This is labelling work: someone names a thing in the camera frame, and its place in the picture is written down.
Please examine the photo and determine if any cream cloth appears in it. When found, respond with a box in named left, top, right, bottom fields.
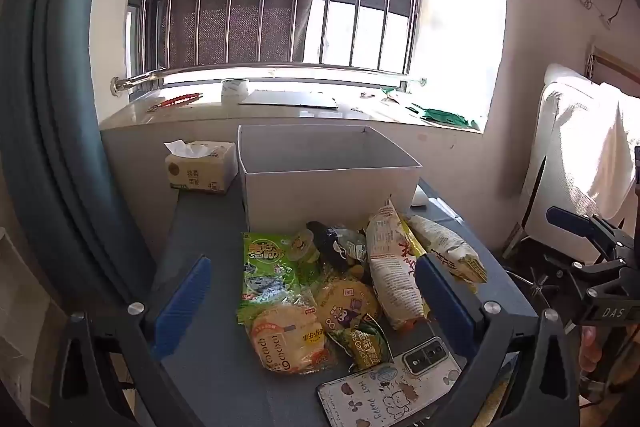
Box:
left=585, top=82, right=640, bottom=218

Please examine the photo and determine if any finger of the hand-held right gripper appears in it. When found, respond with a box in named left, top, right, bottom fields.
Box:
left=546, top=206, right=627, bottom=263

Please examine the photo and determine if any white cardboard box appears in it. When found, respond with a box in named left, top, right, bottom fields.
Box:
left=236, top=124, right=423, bottom=233

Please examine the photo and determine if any wooden frame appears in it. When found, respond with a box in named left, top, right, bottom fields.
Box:
left=590, top=47, right=640, bottom=98

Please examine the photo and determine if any red beaded stick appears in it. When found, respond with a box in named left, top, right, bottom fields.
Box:
left=147, top=92, right=203, bottom=112

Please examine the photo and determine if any metal window grille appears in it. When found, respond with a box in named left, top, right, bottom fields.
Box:
left=111, top=0, right=442, bottom=98

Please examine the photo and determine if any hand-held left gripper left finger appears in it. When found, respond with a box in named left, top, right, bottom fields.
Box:
left=50, top=255, right=221, bottom=427

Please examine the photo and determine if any round rice cracker packet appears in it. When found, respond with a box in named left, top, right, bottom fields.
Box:
left=250, top=304, right=336, bottom=375

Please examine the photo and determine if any green pea snack packet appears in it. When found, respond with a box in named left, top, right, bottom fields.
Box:
left=330, top=317, right=396, bottom=373

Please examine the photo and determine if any green seaweed snack packet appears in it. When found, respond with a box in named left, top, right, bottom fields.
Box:
left=237, top=232, right=321, bottom=323

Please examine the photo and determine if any yellow round snack packet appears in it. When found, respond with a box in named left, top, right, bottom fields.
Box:
left=314, top=279, right=383, bottom=348

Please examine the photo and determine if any clear jelly cup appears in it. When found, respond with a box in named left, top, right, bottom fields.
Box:
left=290, top=228, right=321, bottom=263

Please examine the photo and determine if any metal chair base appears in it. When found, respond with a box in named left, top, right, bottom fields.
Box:
left=505, top=257, right=568, bottom=310

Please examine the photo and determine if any tissue box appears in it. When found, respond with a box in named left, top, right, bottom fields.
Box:
left=165, top=140, right=238, bottom=195

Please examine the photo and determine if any grey flat board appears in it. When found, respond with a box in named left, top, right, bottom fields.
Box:
left=239, top=89, right=340, bottom=109

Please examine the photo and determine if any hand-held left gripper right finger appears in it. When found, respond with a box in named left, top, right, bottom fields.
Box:
left=414, top=253, right=583, bottom=427

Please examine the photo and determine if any orange white snack packet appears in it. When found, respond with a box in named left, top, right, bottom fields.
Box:
left=365, top=199, right=431, bottom=330

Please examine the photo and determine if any brown mesh screen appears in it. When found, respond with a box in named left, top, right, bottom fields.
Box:
left=167, top=0, right=321, bottom=68

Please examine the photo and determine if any phone with cartoon case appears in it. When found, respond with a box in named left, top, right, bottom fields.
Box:
left=316, top=334, right=463, bottom=427

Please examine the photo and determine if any green cloth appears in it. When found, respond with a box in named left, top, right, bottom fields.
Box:
left=380, top=87, right=481, bottom=130

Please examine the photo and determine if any black snack packet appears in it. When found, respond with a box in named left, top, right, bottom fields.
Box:
left=306, top=221, right=373, bottom=283

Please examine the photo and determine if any person's right hand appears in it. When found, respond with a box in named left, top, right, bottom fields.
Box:
left=581, top=326, right=609, bottom=379

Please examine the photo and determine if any yellow white snack packet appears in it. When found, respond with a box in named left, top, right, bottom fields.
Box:
left=407, top=214, right=488, bottom=293

